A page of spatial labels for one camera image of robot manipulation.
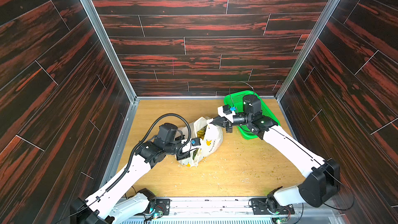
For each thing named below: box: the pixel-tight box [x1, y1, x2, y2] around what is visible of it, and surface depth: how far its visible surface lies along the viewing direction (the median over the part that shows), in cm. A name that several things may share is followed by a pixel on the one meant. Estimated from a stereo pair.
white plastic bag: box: [177, 116, 224, 168], surface depth 80 cm
